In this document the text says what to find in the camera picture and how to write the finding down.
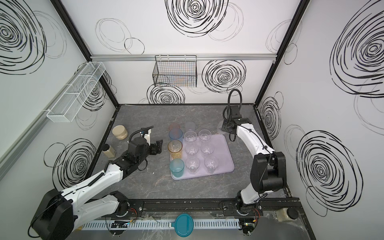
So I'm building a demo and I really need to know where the grain jar with black lid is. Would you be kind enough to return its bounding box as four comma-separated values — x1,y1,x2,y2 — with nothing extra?
275,208,299,222

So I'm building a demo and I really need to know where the small pink plastic glass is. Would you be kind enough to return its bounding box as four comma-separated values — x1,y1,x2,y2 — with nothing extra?
169,122,180,131

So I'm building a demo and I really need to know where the white mesh wall shelf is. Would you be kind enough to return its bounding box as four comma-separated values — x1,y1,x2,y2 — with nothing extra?
47,62,106,123

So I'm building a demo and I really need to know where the clear faceted tumbler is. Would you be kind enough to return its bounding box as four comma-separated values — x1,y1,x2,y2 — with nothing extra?
184,131,198,143
185,142,200,155
204,156,219,174
186,156,200,174
201,143,215,157
198,129,212,144

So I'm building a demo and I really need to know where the lilac plastic tray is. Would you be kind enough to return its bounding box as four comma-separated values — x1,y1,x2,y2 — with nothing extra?
171,135,235,180

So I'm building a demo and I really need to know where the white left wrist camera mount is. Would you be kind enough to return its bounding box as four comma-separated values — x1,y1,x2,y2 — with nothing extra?
141,129,152,145

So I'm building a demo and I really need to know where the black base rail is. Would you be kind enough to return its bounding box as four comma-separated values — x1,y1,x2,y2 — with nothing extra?
128,198,302,217

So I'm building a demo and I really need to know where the oat jar with beige lid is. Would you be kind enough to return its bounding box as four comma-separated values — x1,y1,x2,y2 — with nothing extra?
112,125,128,140

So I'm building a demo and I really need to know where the aluminium wall rail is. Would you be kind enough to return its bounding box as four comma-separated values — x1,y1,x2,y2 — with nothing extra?
91,53,277,62

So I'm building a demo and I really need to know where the white slotted cable duct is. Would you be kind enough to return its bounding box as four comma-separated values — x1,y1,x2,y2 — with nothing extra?
81,219,241,231

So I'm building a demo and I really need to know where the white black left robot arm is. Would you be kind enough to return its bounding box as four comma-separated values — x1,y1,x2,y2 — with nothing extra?
29,137,163,240

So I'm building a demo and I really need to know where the tall yellow plastic glass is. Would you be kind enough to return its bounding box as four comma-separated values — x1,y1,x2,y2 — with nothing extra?
168,140,183,160

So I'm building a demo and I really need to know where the black corrugated left gripper cable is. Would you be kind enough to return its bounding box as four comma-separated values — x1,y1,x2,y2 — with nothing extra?
128,125,154,143

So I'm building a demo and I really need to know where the black wire wall basket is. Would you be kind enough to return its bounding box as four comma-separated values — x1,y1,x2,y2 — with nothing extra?
152,60,198,88

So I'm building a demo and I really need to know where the teal dimpled plastic glass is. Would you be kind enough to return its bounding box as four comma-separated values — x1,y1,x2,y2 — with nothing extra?
170,159,185,178

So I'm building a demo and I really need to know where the tall blue textured glass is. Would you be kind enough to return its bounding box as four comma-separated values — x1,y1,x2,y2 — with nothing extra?
169,128,183,142

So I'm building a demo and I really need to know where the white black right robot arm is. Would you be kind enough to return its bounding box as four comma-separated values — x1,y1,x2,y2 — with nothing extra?
222,106,287,215

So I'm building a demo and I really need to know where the black corrugated right gripper cable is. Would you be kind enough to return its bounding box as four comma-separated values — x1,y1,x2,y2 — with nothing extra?
222,88,243,121

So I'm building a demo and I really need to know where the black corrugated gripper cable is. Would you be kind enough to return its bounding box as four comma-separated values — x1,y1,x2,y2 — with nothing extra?
222,88,243,121
128,125,154,143

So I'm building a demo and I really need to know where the teal round lid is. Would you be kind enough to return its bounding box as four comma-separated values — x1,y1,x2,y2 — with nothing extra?
172,214,194,237

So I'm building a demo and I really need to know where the frosted dimpled glass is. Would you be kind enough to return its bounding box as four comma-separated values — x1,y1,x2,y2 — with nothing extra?
185,121,196,132

